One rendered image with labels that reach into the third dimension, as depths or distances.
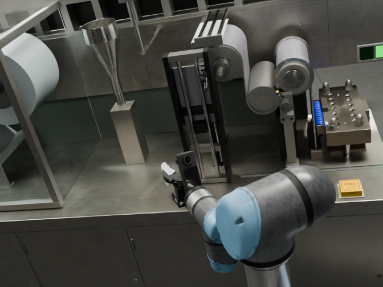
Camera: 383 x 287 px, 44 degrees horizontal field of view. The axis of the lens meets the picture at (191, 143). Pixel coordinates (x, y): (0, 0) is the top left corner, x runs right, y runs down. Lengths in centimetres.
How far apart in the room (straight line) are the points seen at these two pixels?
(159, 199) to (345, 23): 103
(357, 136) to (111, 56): 99
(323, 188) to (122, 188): 124
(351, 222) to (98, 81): 128
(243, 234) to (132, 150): 134
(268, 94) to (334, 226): 54
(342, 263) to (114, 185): 96
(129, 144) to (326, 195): 133
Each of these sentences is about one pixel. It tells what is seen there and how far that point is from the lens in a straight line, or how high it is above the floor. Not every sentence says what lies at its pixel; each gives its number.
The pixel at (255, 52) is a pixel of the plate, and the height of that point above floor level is 125.
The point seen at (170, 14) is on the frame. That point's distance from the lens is 209.
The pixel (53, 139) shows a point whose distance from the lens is 201.
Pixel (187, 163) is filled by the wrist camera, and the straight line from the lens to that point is 126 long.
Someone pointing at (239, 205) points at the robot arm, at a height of 146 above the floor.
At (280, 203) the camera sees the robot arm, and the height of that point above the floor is 145.
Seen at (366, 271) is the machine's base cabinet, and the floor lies 54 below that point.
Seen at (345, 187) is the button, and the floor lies 92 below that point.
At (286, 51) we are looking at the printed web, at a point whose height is 131.
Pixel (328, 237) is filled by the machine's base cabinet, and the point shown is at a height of 72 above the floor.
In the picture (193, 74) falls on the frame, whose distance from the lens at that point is 169.
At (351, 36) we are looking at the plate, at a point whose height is 126.
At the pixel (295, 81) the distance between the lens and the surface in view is 178.
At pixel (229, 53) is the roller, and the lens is 176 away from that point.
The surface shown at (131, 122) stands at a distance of 202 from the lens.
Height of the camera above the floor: 196
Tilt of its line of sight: 29 degrees down
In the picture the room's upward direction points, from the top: 13 degrees counter-clockwise
